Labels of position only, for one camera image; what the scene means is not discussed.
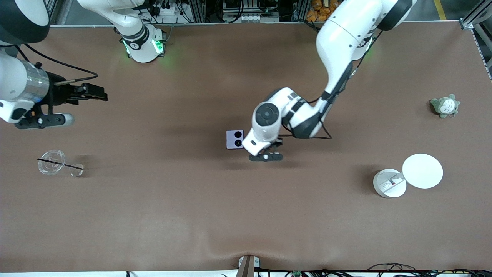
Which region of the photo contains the lavender flip phone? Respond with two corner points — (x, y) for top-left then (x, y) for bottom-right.
(226, 130), (245, 150)

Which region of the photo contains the black straw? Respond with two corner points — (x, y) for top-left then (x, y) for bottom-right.
(37, 158), (83, 170)

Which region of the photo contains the clear plastic cup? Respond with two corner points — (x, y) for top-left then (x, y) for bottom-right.
(38, 150), (84, 177)

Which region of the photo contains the white power strip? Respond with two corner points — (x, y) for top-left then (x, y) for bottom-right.
(153, 3), (186, 17)

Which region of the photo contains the white round box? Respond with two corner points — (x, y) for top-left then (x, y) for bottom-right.
(373, 169), (407, 199)

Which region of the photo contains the grey control box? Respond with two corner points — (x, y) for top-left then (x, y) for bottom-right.
(222, 0), (266, 23)

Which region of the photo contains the bag of orange items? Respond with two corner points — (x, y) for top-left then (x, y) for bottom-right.
(306, 0), (341, 23)

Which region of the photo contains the white round lid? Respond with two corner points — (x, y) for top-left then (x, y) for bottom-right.
(402, 154), (444, 189)

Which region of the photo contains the grey white plush toy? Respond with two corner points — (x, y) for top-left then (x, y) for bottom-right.
(430, 94), (461, 119)

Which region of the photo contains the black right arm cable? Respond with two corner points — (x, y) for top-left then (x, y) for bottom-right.
(15, 44), (99, 84)

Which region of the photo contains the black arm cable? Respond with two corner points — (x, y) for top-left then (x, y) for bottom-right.
(15, 44), (99, 84)
(281, 65), (356, 140)

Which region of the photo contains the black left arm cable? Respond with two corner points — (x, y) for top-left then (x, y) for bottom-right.
(281, 65), (356, 140)

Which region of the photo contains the aluminium frame post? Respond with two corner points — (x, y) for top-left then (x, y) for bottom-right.
(459, 0), (492, 80)
(45, 0), (62, 26)

